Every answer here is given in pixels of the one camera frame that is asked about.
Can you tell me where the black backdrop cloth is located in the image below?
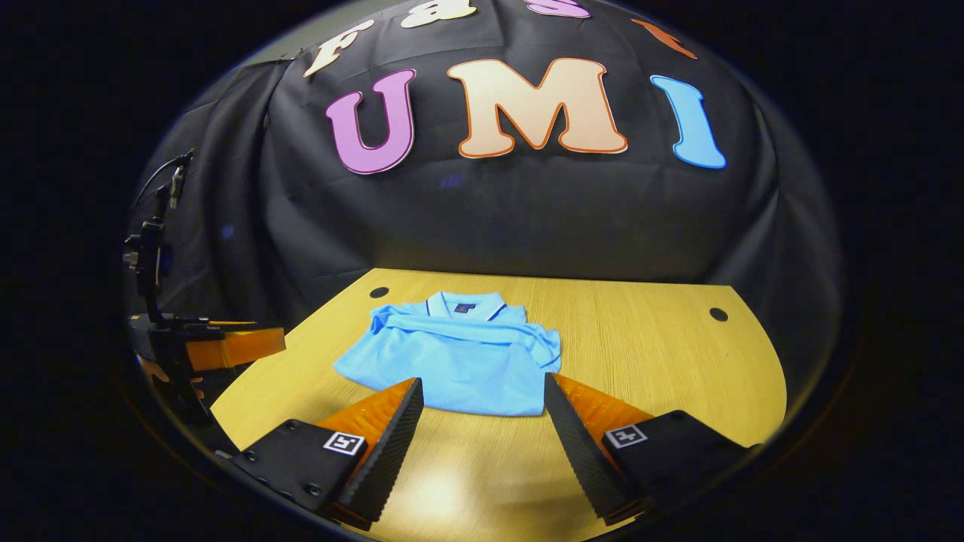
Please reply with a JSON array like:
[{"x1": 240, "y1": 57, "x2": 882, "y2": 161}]
[{"x1": 124, "y1": 0, "x2": 841, "y2": 422}]

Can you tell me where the light blue T-shirt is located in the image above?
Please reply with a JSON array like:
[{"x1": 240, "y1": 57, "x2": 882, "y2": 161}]
[{"x1": 334, "y1": 291, "x2": 563, "y2": 417}]

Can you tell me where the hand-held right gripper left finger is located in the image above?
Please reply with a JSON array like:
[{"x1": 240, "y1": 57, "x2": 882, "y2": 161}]
[{"x1": 228, "y1": 376, "x2": 426, "y2": 531}]

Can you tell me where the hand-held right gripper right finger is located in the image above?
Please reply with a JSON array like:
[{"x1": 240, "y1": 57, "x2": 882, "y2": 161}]
[{"x1": 543, "y1": 373, "x2": 761, "y2": 526}]

